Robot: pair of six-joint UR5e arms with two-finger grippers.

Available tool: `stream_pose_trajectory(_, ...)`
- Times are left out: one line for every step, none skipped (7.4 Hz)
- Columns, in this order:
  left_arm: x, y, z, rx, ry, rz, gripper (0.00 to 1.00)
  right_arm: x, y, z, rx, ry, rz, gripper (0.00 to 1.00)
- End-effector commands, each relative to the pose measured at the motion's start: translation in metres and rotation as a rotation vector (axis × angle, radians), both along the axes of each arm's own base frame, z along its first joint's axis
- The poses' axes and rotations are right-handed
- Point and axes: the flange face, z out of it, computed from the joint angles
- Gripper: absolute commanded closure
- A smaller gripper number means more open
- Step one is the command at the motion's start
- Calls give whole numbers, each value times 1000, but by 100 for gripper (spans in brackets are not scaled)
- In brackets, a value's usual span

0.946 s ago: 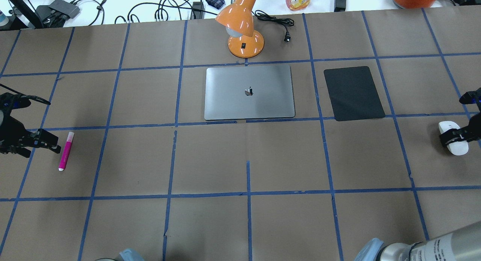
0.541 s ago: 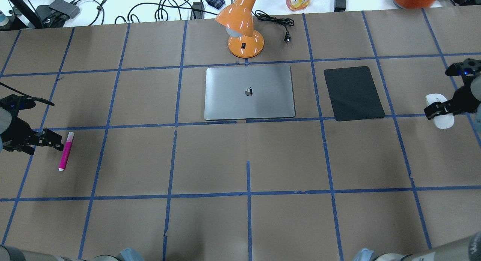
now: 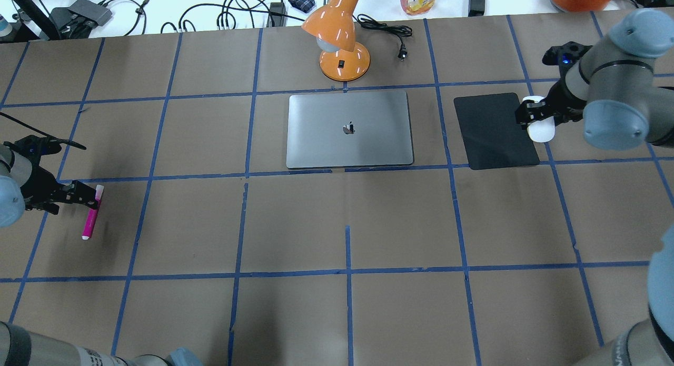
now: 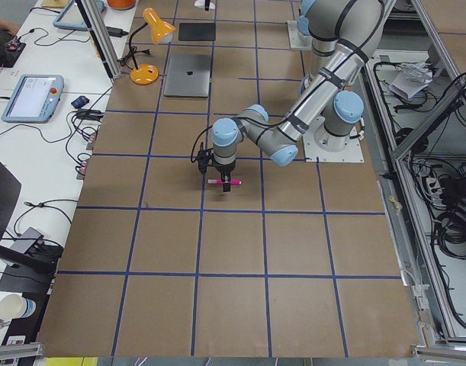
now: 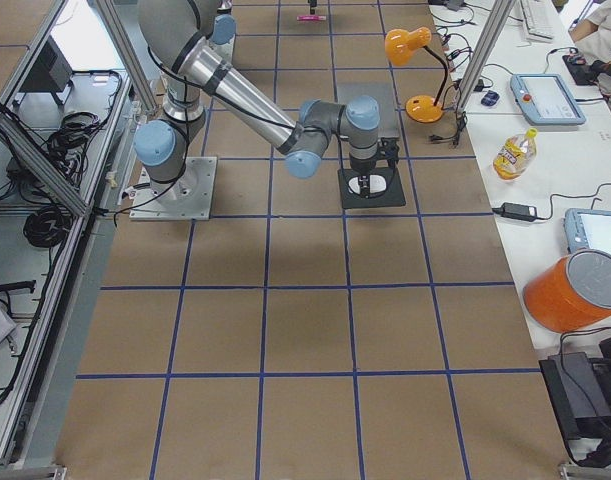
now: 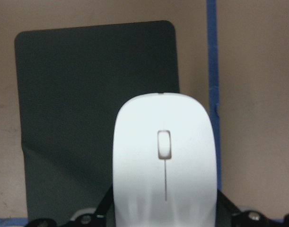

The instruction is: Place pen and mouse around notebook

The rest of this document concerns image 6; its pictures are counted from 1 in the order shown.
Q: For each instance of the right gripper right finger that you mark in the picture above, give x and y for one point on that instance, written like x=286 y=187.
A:
x=225 y=203

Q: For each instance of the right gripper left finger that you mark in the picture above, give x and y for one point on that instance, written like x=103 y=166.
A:
x=106 y=202

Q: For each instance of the white computer mouse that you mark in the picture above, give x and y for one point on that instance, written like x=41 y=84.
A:
x=164 y=163

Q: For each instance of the black mousepad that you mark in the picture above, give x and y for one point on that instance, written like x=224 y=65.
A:
x=71 y=84

